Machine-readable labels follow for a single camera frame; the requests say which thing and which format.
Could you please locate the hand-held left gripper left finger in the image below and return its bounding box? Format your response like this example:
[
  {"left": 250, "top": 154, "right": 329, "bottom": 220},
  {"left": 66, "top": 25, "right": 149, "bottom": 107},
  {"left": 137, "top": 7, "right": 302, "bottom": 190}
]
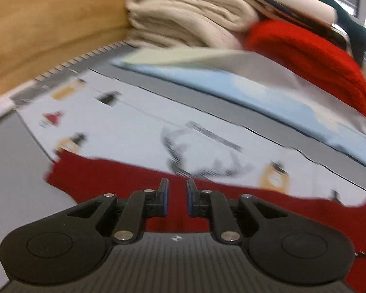
[{"left": 67, "top": 178, "right": 170, "bottom": 245}]

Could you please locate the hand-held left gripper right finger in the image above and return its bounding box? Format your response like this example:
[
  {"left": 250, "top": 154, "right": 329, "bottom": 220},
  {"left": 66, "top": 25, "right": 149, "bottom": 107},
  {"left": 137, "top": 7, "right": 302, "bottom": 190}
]
[{"left": 186, "top": 179, "right": 290, "bottom": 244}]

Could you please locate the dark red garment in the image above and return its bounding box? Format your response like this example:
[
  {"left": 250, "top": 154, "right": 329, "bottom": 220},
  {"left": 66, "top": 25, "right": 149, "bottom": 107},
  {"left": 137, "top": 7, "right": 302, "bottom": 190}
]
[{"left": 44, "top": 151, "right": 366, "bottom": 293}]

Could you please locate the light blue pillow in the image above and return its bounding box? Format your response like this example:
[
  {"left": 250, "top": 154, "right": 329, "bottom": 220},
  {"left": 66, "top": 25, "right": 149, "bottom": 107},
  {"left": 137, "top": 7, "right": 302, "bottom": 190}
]
[{"left": 110, "top": 47, "right": 366, "bottom": 171}]

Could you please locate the folded beige blanket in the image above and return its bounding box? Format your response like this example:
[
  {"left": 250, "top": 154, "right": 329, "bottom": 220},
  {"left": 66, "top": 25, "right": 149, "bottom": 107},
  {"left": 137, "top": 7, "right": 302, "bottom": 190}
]
[{"left": 125, "top": 0, "right": 258, "bottom": 49}]

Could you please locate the wooden headboard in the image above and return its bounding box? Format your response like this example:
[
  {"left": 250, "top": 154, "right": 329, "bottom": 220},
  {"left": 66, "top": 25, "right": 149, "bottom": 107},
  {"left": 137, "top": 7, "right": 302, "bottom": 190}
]
[{"left": 0, "top": 0, "right": 141, "bottom": 110}]

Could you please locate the teal cloth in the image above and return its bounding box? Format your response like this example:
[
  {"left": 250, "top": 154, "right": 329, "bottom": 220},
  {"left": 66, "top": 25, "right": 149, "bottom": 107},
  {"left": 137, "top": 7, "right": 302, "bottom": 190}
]
[{"left": 302, "top": 0, "right": 366, "bottom": 64}]

